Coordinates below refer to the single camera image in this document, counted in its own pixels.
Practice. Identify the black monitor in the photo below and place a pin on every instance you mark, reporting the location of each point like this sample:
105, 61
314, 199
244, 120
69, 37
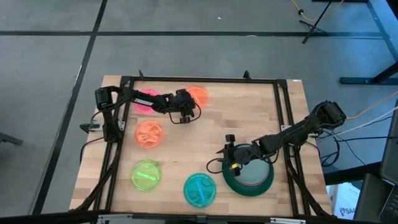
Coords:
391, 146

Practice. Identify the black aluminium table frame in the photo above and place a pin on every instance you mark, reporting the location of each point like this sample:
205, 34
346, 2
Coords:
202, 80

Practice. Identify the pink translucent plastic plate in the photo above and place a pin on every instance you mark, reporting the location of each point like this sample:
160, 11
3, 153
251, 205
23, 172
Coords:
143, 108

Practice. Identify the black table foot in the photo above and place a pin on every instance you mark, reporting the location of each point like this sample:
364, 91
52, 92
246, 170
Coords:
11, 139

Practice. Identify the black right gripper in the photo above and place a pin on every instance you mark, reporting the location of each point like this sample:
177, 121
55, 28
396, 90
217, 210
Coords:
244, 154

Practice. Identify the white cardboard box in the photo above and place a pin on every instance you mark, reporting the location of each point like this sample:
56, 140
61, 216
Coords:
343, 202

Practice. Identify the purple translucent plastic plate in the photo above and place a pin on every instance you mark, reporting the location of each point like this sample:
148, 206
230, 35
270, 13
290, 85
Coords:
253, 177

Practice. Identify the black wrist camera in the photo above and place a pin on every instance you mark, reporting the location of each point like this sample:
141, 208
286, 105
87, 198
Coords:
185, 119
230, 140

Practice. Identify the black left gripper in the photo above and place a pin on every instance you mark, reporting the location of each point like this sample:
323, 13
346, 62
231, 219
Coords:
179, 101

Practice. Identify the green translucent plastic plate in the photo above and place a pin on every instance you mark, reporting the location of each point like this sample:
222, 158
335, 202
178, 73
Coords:
145, 175

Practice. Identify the black table clamp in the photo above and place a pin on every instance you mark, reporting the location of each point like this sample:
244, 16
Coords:
247, 75
141, 75

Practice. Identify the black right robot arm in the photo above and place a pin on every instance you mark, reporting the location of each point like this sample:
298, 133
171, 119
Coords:
295, 132

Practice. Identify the orange translucent plastic plate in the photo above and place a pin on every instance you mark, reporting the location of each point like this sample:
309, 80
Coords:
202, 96
149, 134

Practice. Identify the black tripod stand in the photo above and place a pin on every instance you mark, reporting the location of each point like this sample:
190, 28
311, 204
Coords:
314, 28

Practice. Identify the cyan translucent plastic plate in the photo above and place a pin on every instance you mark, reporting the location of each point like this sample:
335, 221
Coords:
199, 190

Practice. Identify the silver metal bracket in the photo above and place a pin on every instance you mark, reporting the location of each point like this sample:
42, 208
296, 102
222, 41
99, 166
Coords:
287, 221
110, 219

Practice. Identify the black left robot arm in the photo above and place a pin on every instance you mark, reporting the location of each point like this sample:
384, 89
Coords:
143, 101

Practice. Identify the dark green plastic bowl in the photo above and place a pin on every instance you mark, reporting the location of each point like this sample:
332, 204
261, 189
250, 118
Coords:
248, 190

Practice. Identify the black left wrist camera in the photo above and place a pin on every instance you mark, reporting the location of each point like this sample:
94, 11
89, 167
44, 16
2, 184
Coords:
185, 119

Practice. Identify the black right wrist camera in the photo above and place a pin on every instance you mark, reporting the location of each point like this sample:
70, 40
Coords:
230, 140

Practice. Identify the black side mount bracket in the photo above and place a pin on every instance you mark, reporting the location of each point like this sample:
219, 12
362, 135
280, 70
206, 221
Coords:
90, 127

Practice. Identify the blue-grey desk frame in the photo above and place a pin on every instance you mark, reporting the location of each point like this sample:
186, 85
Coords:
387, 31

